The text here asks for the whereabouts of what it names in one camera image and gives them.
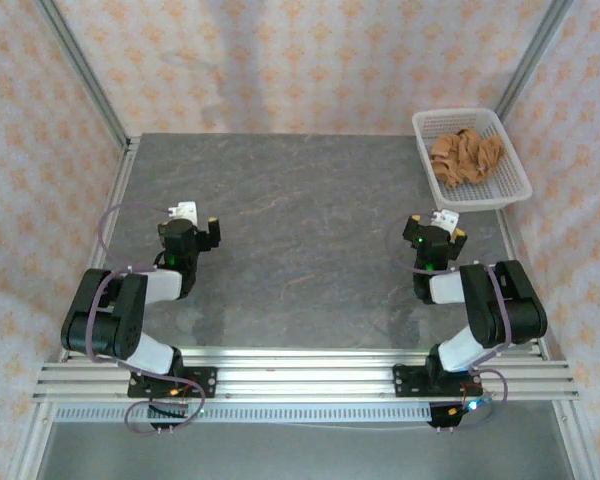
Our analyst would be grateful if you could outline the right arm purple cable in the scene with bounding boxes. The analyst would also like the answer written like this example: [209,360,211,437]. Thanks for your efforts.
[390,227,511,432]

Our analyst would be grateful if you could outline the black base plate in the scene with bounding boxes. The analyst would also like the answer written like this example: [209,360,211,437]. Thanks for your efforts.
[127,367,218,400]
[393,363,483,399]

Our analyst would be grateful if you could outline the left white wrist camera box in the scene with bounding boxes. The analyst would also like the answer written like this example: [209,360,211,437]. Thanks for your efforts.
[168,200,199,226]

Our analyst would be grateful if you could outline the wide aluminium mounting rail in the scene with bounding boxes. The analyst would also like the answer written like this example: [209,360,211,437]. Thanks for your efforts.
[32,347,579,401]

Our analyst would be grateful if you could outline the aluminium frame leg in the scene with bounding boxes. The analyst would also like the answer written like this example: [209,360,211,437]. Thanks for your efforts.
[552,399,600,480]
[7,399,59,480]

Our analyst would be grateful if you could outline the white plastic mesh basket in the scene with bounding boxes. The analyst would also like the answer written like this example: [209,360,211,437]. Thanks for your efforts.
[411,107,534,214]

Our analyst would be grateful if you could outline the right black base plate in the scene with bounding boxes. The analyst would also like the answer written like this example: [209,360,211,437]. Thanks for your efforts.
[393,363,483,399]

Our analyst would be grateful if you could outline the aluminium table side rail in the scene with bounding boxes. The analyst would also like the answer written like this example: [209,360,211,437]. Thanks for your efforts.
[59,137,141,361]
[493,208,551,361]

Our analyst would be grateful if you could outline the slotted grey cable duct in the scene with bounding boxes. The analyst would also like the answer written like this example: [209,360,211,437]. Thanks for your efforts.
[54,403,434,424]

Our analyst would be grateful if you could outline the orange-brown t-shirt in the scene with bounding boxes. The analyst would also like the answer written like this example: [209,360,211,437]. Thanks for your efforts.
[428,128,505,190]

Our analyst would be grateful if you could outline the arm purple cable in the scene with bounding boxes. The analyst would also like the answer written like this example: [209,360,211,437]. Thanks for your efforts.
[87,202,207,436]
[390,227,511,432]

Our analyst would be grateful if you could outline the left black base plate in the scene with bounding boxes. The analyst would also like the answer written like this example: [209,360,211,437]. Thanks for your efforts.
[127,367,218,400]

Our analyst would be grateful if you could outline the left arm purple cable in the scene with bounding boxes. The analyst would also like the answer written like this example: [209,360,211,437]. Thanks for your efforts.
[87,202,207,436]

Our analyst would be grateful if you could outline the aluminium upright post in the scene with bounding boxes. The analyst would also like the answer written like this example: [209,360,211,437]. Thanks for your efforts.
[32,0,131,146]
[494,0,576,121]

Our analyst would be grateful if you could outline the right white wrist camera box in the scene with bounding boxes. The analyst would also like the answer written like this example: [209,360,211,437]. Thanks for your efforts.
[428,209,460,233]

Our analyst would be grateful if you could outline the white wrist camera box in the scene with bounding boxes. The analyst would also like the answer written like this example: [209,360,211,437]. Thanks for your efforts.
[168,200,199,226]
[428,209,460,233]

